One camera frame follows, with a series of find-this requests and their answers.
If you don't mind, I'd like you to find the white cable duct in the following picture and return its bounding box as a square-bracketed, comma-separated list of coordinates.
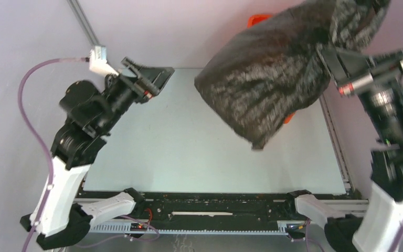
[89, 222, 288, 235]

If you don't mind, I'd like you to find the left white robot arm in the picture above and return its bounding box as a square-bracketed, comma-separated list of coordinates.
[20, 57, 175, 251]

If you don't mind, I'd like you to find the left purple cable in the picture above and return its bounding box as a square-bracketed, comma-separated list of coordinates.
[17, 57, 161, 252]

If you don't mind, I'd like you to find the small electronics board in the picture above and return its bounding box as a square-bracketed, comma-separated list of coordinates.
[129, 223, 149, 232]

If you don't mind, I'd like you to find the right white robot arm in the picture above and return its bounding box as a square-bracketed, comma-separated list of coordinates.
[284, 48, 403, 251]

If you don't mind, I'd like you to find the black plastic trash bag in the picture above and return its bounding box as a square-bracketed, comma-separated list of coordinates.
[194, 1, 390, 150]

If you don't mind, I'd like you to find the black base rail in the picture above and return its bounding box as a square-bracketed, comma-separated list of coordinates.
[80, 190, 358, 231]

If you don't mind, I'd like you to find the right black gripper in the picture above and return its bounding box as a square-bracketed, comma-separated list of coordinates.
[316, 43, 403, 144]

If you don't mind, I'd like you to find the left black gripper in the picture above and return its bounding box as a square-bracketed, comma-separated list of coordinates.
[98, 56, 176, 133]

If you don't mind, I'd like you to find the orange plastic trash bin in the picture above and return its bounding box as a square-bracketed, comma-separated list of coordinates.
[247, 14, 295, 124]

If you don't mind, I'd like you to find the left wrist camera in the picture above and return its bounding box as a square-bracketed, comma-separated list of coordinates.
[89, 45, 119, 77]

